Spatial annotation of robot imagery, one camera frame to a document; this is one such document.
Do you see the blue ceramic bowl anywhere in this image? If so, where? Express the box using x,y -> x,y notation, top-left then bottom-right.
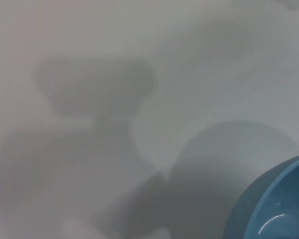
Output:
222,151 -> 299,239

